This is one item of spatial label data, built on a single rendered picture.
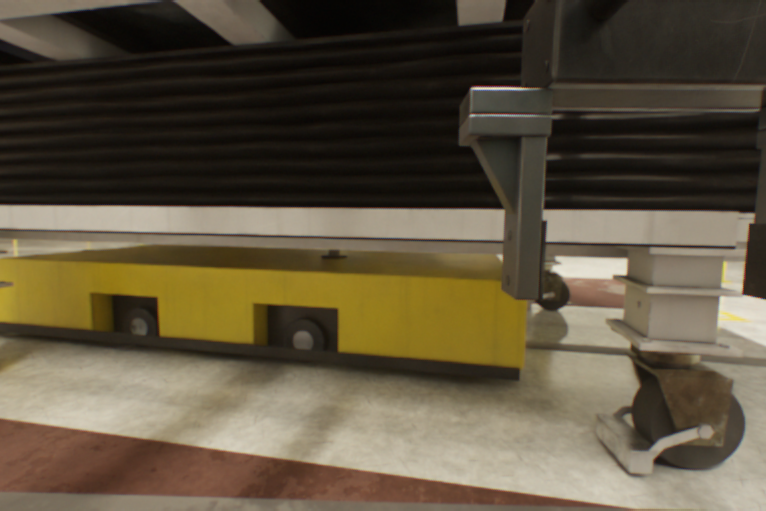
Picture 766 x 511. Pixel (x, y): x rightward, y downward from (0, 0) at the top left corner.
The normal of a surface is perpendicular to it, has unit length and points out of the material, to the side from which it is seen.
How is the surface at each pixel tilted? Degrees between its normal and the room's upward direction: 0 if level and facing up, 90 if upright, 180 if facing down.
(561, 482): 0
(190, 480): 0
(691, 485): 0
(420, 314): 90
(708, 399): 90
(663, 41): 90
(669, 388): 90
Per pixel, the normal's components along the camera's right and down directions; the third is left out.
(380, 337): -0.21, 0.09
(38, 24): 0.98, 0.04
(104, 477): 0.01, -1.00
